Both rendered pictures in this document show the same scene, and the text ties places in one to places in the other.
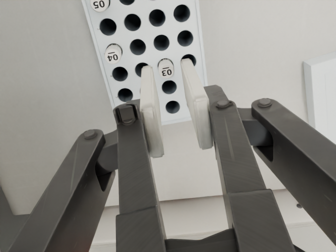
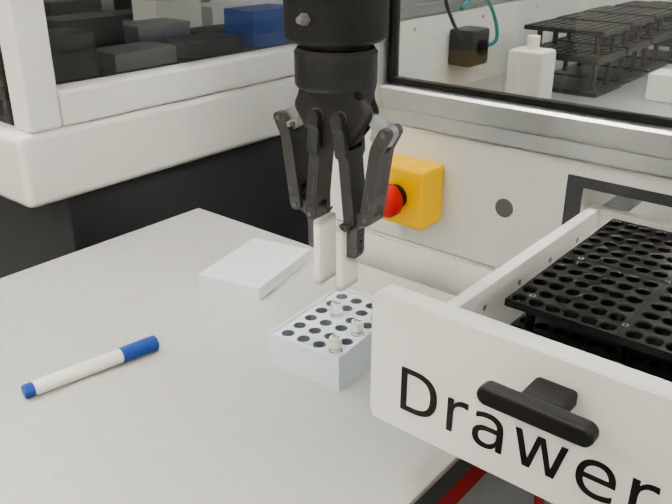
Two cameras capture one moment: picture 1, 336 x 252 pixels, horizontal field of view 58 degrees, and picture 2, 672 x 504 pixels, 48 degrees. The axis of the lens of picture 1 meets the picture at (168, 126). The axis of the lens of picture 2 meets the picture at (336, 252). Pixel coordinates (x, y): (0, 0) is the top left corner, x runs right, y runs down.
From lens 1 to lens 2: 0.64 m
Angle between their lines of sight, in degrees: 45
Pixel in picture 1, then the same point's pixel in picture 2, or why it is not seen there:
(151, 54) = (337, 321)
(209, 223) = (413, 255)
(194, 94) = (318, 228)
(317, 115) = (280, 270)
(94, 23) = (351, 345)
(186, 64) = (317, 272)
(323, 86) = (262, 278)
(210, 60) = not seen: hidden behind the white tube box
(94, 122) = not seen: hidden behind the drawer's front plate
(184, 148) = not seen: hidden behind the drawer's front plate
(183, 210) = (431, 280)
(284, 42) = (259, 311)
